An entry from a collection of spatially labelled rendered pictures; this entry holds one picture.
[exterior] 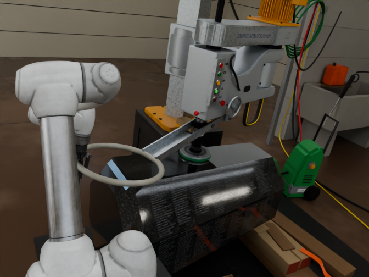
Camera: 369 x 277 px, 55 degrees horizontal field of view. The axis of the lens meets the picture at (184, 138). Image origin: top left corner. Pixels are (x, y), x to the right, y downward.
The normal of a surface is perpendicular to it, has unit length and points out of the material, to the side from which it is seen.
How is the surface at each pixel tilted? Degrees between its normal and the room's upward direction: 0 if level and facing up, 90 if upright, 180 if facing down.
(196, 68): 90
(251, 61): 40
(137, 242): 5
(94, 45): 90
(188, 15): 90
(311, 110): 90
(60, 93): 66
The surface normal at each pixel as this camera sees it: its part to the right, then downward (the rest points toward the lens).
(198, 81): -0.67, 0.22
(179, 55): -0.42, 0.32
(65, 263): 0.25, -0.17
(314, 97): -0.84, 0.11
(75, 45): 0.52, 0.42
